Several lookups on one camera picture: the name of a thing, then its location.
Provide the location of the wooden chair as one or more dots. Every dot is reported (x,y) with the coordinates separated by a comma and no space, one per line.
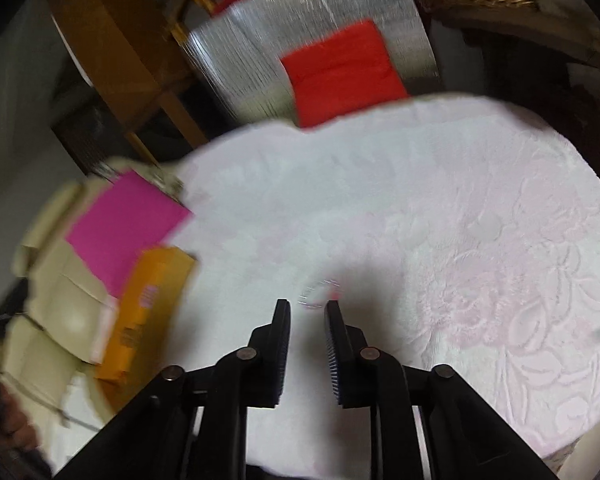
(115,50)

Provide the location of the silver foil mat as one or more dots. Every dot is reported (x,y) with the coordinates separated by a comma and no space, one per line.
(300,45)

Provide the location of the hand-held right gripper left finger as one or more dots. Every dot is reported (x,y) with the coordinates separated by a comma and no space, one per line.
(281,360)

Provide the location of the orange jewelry box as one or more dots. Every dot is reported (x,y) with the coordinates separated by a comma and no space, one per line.
(145,310)

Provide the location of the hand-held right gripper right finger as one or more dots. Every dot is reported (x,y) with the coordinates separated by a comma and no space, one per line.
(332,360)

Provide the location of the wooden shelf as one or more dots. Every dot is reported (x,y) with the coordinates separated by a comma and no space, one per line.
(530,30)

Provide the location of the pale pink blanket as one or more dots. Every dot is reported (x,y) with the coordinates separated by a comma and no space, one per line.
(405,240)

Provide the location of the red pillow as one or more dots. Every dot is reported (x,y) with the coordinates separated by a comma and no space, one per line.
(345,75)

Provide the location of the magenta pillow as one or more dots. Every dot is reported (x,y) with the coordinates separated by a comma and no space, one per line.
(125,225)

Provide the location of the beige cardboard boxes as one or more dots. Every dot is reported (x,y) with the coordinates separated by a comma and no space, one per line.
(55,320)

